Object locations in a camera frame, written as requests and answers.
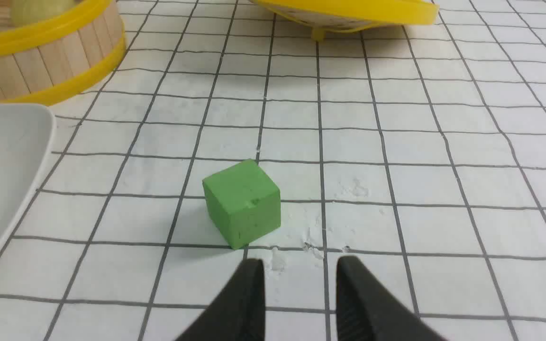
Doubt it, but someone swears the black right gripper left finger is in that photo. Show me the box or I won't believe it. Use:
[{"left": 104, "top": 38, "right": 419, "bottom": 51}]
[{"left": 176, "top": 259, "right": 266, "bottom": 341}]

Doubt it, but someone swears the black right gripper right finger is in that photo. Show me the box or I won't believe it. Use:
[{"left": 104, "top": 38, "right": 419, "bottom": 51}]
[{"left": 336, "top": 255, "right": 444, "bottom": 341}]

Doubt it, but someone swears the yellow steamed bun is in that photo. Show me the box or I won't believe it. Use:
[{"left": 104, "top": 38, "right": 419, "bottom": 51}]
[{"left": 9, "top": 0, "right": 78, "bottom": 27}]

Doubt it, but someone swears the white square plate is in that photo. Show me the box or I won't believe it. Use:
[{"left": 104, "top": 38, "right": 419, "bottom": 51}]
[{"left": 0, "top": 103, "right": 56, "bottom": 251}]

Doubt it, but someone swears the green cube block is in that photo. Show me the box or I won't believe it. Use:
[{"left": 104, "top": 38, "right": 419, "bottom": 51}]
[{"left": 202, "top": 159, "right": 281, "bottom": 250}]

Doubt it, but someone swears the yellow rimmed steamer lid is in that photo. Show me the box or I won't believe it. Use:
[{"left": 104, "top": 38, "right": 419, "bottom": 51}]
[{"left": 252, "top": 0, "right": 439, "bottom": 42}]

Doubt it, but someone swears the bamboo steamer basket yellow rim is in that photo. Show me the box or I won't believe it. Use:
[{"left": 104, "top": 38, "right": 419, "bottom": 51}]
[{"left": 0, "top": 0, "right": 126, "bottom": 106}]

